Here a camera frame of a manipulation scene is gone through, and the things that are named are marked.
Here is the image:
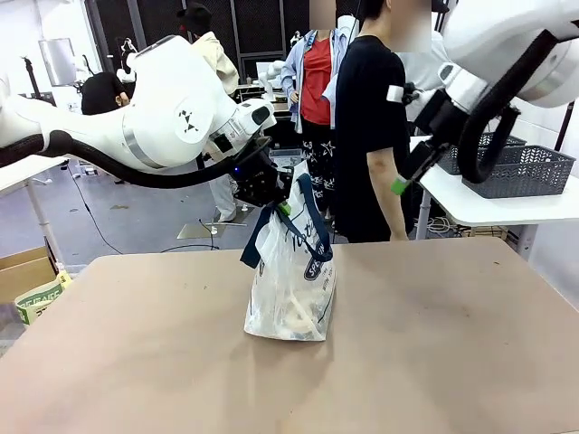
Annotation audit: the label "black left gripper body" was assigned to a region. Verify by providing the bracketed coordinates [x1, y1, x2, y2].
[233, 153, 296, 209]

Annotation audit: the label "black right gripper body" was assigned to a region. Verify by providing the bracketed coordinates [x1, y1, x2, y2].
[413, 89, 471, 149]

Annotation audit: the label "clear shopping bag navy handles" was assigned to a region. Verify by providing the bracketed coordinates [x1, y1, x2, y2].
[239, 160, 339, 343]

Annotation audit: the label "person's right forearm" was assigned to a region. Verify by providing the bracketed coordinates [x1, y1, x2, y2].
[366, 151, 408, 236]

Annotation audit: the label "person in black t-shirt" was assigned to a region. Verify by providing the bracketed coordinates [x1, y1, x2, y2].
[333, 0, 436, 245]

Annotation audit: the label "metal floor plate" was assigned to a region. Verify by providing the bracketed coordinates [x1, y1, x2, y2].
[176, 220, 248, 241]

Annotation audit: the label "white table with baskets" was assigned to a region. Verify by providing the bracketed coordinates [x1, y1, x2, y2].
[409, 134, 579, 241]

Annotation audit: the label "large grey plastic basket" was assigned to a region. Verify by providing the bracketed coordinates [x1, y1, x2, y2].
[460, 144, 576, 200]

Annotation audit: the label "person in red shirt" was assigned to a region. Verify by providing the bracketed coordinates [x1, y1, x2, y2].
[280, 0, 350, 222]

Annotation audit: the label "person in beige jacket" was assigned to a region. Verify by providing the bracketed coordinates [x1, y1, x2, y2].
[176, 2, 242, 223]

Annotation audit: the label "seated person in black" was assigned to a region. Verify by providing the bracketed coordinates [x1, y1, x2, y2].
[80, 71, 131, 117]

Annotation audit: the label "white side table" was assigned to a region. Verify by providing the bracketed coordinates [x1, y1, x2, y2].
[0, 153, 70, 272]

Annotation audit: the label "green printed white sack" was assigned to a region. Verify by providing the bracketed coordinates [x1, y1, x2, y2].
[14, 269, 73, 326]

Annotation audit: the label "cardboard box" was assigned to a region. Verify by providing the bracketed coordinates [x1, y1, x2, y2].
[0, 246, 61, 305]

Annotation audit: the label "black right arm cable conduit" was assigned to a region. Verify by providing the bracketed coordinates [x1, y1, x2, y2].
[456, 29, 565, 184]

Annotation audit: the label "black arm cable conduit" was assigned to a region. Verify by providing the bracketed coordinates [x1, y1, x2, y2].
[456, 29, 565, 184]
[0, 129, 273, 190]

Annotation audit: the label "white cable bundle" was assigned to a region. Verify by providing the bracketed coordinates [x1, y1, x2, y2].
[427, 215, 463, 237]

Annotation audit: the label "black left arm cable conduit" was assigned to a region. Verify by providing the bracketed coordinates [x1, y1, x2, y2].
[0, 129, 273, 190]

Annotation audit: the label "black floor cable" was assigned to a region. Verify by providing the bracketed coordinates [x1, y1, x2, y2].
[58, 165, 126, 257]

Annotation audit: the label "grey wall board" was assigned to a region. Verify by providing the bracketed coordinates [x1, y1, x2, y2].
[37, 37, 77, 88]

